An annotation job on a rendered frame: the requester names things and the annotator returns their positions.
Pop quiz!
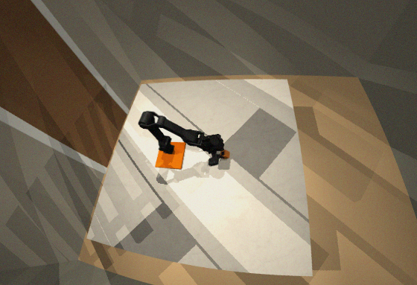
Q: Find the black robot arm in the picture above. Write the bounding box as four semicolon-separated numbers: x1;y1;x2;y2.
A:
139;111;224;154

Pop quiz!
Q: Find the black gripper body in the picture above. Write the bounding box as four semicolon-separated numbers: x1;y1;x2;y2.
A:
204;134;221;166

